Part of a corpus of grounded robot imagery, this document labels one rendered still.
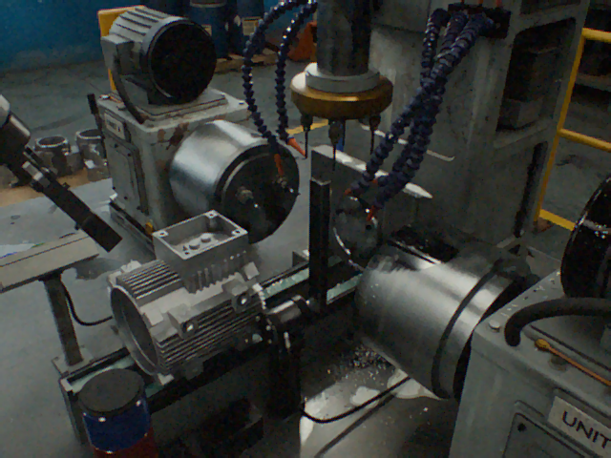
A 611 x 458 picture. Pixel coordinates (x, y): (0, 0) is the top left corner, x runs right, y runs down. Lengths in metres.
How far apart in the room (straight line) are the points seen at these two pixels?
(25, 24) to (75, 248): 5.56
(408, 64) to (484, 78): 0.18
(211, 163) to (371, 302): 0.51
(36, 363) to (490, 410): 0.89
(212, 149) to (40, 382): 0.58
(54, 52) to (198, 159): 5.50
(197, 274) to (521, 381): 0.49
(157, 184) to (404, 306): 0.75
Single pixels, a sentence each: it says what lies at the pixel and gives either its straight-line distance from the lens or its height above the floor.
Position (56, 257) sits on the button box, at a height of 1.06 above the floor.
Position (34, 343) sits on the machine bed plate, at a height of 0.80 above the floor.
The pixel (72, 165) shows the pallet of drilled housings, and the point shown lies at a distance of 3.69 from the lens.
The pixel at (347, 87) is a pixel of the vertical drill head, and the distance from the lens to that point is 0.97.
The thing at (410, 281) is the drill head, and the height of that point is 1.13.
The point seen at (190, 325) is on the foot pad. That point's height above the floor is 1.06.
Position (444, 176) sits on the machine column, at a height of 1.14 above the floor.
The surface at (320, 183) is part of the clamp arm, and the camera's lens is 0.85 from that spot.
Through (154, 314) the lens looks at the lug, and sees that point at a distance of 0.88.
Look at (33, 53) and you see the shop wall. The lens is 6.65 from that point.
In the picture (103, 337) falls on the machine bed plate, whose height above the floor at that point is 0.80.
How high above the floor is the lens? 1.63
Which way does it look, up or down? 32 degrees down
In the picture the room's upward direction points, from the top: straight up
